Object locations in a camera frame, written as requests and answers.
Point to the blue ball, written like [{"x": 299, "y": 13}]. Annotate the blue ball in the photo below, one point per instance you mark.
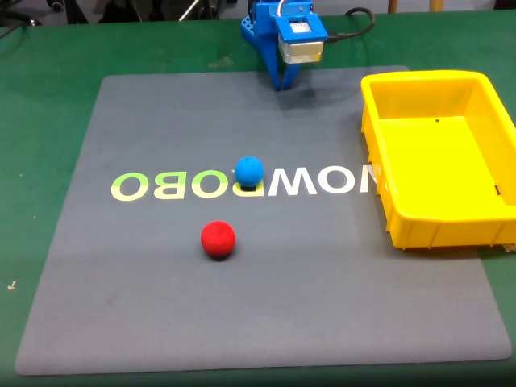
[{"x": 249, "y": 171}]

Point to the yellow plastic bin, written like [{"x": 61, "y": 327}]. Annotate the yellow plastic bin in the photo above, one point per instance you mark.
[{"x": 435, "y": 169}]

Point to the red ball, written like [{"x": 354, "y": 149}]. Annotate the red ball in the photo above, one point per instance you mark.
[{"x": 218, "y": 239}]

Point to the wooden furniture leg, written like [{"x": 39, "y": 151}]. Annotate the wooden furniture leg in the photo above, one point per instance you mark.
[
  {"x": 434, "y": 5},
  {"x": 393, "y": 5}
]

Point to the small black screw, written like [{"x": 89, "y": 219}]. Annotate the small black screw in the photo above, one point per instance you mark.
[{"x": 498, "y": 190}]

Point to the grey mat with lettering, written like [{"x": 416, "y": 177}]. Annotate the grey mat with lettering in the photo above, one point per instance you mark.
[{"x": 161, "y": 302}]

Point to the small white scrap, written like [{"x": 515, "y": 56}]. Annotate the small white scrap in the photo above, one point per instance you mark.
[{"x": 12, "y": 285}]

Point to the blue and silver camera box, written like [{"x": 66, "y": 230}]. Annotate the blue and silver camera box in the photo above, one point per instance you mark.
[{"x": 301, "y": 40}]

